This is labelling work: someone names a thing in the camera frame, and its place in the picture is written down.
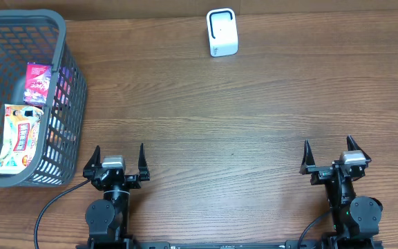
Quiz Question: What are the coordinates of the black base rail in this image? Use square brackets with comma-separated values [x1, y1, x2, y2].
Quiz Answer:
[76, 240, 385, 249]

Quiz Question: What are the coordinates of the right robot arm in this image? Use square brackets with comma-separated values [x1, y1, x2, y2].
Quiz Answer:
[296, 136, 383, 248]

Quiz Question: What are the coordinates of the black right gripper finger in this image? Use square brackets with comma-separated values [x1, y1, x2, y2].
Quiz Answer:
[299, 140, 316, 174]
[346, 135, 372, 163]

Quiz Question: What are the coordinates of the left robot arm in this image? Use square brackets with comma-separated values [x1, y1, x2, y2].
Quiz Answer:
[83, 145, 151, 249]

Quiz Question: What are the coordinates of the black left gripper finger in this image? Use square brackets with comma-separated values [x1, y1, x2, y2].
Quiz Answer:
[84, 145, 101, 170]
[138, 143, 150, 181]

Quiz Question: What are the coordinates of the red purple tissue pack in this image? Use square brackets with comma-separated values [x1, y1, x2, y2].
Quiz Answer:
[23, 63, 52, 107]

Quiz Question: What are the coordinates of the grey plastic shopping basket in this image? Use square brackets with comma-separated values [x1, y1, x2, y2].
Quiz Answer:
[0, 10, 87, 187]

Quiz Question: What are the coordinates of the cream snack bag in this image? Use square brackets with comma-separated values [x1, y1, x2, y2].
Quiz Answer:
[0, 104, 44, 175]

